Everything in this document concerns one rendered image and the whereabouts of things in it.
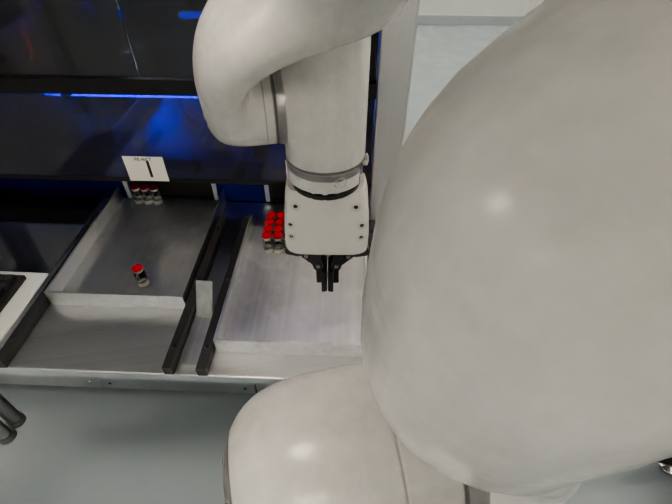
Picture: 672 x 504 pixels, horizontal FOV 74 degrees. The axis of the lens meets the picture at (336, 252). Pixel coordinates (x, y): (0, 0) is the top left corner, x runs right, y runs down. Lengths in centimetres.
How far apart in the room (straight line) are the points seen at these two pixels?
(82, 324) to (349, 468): 74
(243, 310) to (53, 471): 117
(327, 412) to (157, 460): 149
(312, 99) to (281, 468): 29
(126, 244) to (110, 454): 94
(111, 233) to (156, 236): 10
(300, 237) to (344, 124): 16
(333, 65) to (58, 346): 71
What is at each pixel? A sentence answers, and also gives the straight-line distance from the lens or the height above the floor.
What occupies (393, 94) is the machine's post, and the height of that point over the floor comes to 119.
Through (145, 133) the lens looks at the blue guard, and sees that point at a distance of 99.
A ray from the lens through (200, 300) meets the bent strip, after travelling 86.
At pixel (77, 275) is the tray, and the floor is 88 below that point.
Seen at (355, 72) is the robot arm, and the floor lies 138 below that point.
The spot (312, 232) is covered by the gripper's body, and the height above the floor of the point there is 120.
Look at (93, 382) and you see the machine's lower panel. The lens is 184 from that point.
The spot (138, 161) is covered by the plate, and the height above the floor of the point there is 104.
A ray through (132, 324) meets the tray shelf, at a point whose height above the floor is 88.
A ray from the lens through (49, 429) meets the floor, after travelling 197.
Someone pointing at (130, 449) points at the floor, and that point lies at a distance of 180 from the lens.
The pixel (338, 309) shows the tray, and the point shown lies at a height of 88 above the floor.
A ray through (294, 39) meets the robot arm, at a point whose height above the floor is 144.
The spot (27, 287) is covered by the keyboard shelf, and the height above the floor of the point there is 80.
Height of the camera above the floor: 153
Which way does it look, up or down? 43 degrees down
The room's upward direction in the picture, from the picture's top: straight up
